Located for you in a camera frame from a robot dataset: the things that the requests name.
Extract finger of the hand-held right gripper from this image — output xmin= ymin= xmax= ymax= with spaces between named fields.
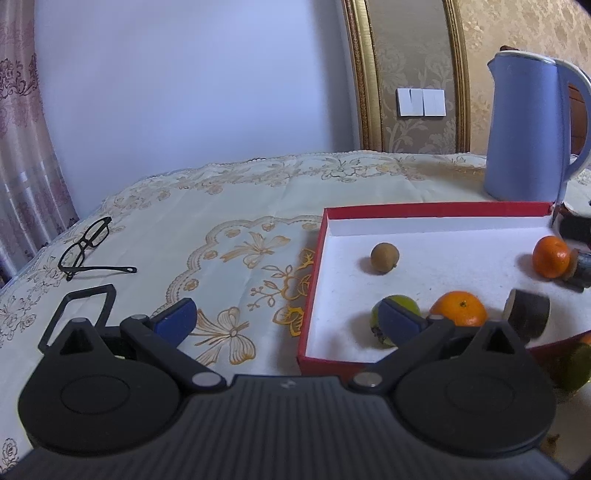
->
xmin=558 ymin=213 xmax=591 ymax=241

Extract large orange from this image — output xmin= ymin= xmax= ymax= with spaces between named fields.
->
xmin=532 ymin=235 xmax=571 ymax=279

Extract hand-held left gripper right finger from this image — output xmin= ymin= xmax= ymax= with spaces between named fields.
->
xmin=347 ymin=296 xmax=527 ymax=395

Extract blue electric kettle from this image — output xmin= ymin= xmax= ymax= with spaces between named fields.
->
xmin=483 ymin=48 xmax=591 ymax=204

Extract brown kiwi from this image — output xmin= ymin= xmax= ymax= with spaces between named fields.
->
xmin=370 ymin=242 xmax=400 ymax=276

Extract black rectangular plastic frame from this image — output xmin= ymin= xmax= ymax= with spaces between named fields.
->
xmin=38 ymin=284 xmax=117 ymax=356

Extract black eyeglasses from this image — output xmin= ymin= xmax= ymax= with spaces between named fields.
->
xmin=58 ymin=216 xmax=138 ymax=282

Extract red shallow cardboard box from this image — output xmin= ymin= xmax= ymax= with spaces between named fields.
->
xmin=296 ymin=200 xmax=591 ymax=377

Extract green tomato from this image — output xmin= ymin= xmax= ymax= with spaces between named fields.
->
xmin=551 ymin=342 xmax=591 ymax=393
xmin=370 ymin=295 xmax=422 ymax=348

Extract gold wall panel frame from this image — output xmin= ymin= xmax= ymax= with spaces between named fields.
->
xmin=341 ymin=0 xmax=472 ymax=153

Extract white wall light switch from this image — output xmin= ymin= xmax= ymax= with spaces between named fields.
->
xmin=396 ymin=88 xmax=447 ymax=117

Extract wooden headboard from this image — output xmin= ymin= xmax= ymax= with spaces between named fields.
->
xmin=568 ymin=83 xmax=588 ymax=157

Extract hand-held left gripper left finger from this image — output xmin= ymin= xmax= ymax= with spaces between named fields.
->
xmin=39 ymin=298 xmax=227 ymax=394

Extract pink patterned curtain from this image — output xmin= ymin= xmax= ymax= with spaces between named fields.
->
xmin=0 ymin=0 xmax=79 ymax=287

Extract small orange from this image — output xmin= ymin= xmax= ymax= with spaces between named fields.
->
xmin=429 ymin=291 xmax=488 ymax=328

